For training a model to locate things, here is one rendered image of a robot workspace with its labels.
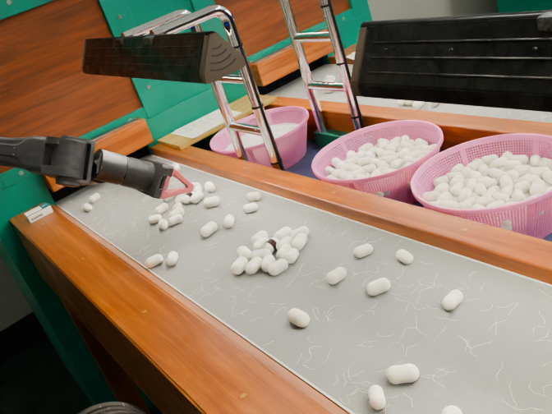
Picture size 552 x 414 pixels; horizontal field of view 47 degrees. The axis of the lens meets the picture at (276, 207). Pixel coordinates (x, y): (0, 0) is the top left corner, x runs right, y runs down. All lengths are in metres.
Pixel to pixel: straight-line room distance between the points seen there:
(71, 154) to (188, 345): 0.43
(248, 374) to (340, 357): 0.12
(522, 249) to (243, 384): 0.40
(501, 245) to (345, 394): 0.30
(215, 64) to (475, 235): 0.47
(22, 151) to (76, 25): 0.65
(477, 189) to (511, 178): 0.06
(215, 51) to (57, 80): 0.80
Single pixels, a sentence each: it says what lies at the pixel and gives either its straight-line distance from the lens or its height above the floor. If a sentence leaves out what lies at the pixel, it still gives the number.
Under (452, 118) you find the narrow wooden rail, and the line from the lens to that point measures 1.35.
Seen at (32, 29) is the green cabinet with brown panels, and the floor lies 1.17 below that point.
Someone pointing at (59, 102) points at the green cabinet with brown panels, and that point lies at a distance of 1.75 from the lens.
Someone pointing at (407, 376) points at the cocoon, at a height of 0.75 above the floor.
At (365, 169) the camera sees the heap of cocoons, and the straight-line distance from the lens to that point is 1.27.
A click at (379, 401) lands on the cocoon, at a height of 0.75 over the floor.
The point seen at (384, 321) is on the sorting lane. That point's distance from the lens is 0.85.
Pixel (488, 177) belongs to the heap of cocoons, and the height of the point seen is 0.73.
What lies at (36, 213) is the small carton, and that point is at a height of 0.78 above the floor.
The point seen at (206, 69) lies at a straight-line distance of 1.01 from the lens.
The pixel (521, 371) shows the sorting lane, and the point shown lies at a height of 0.74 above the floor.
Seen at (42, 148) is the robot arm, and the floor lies 1.01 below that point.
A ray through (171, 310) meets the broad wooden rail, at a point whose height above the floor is 0.76.
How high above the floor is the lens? 1.25
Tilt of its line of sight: 25 degrees down
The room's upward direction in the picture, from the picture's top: 19 degrees counter-clockwise
